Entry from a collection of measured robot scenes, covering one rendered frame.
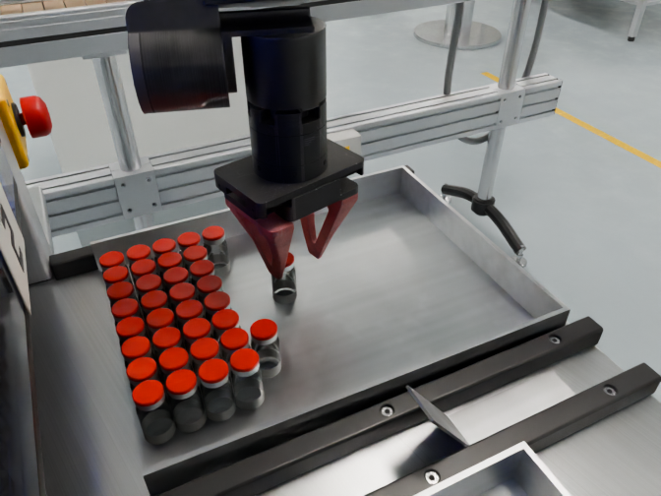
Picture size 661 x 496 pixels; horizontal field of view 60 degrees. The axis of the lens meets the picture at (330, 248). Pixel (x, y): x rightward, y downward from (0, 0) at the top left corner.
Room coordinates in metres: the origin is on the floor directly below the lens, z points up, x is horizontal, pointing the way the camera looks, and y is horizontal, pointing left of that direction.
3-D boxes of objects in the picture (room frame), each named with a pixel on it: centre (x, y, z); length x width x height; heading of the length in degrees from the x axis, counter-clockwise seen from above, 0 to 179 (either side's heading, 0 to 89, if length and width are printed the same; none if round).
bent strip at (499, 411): (0.25, -0.12, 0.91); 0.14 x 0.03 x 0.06; 116
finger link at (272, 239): (0.38, 0.04, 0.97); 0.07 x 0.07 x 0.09; 40
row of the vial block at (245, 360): (0.34, 0.09, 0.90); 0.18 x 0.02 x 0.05; 25
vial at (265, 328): (0.30, 0.05, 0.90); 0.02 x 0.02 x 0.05
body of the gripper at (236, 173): (0.39, 0.03, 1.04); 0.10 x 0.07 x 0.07; 130
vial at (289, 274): (0.38, 0.04, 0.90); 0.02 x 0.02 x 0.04
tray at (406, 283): (0.38, 0.02, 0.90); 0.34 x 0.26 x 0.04; 115
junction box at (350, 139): (1.38, -0.02, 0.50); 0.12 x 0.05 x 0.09; 116
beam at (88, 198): (1.45, -0.01, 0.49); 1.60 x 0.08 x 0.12; 116
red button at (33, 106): (0.52, 0.30, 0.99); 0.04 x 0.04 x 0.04; 26
